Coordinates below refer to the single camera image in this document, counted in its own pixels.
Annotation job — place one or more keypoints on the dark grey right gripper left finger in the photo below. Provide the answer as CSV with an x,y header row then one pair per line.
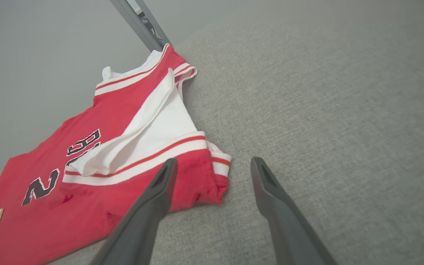
x,y
142,221

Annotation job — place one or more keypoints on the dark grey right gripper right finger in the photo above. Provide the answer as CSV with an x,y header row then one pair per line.
x,y
289,228

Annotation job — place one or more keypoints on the red white basketball jersey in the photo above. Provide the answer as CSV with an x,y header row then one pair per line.
x,y
116,110

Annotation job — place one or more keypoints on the grey metal partition post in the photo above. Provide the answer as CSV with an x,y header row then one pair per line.
x,y
138,22

